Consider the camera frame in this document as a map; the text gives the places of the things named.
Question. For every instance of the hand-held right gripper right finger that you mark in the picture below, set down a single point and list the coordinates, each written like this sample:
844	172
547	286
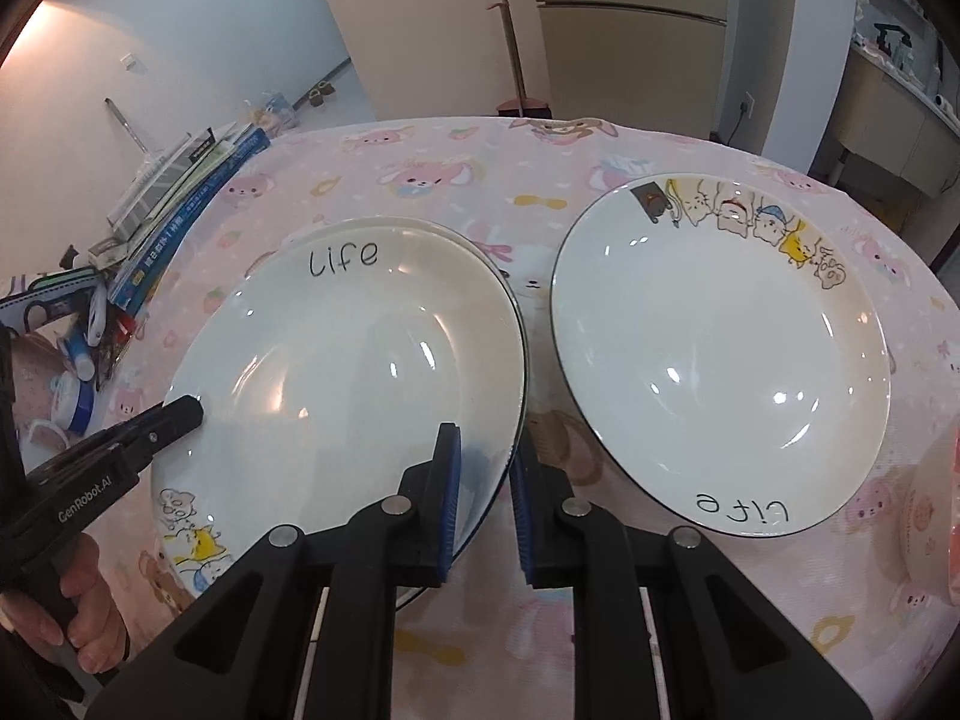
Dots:
523	517

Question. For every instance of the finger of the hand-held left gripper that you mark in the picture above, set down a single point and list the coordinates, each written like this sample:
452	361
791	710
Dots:
169	424

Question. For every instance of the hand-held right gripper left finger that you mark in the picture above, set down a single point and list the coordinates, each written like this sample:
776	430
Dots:
448	502

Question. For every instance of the white cartoon print plate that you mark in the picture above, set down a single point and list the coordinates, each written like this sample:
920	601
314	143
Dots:
501	275
337	390
712	360

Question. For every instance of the pink inside ceramic bowl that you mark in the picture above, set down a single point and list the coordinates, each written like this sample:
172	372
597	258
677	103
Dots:
934	532

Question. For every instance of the person's left hand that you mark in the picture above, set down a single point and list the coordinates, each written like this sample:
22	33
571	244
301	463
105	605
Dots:
97	600

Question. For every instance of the white round container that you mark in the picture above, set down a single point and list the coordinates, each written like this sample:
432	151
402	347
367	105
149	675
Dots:
71	401

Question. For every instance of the dark blue white packet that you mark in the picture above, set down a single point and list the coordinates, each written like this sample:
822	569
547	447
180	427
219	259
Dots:
37	300

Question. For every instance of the clear plastic box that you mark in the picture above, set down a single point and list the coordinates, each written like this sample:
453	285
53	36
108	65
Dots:
142	199

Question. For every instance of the thin metal rod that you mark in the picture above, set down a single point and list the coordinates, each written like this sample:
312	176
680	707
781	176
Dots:
124	124

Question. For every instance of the blue tissue pack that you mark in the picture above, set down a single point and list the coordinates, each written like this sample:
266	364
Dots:
277	114

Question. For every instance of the pink cartoon print tablecloth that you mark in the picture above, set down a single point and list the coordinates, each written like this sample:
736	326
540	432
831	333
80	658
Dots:
450	172

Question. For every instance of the beige refrigerator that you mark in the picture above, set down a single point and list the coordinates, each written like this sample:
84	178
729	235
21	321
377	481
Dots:
637	52

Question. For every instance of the beige vanity cabinet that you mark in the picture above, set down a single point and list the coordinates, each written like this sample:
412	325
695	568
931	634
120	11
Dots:
892	127

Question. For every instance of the white hair dryer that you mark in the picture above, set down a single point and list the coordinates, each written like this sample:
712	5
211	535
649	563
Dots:
943	101

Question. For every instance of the black faucet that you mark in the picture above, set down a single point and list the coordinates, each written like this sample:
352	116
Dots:
892	37

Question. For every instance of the white wall switch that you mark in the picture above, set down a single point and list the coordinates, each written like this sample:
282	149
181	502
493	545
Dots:
129	61

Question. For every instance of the white wall outlet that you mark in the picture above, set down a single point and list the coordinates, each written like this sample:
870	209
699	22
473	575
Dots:
746	106

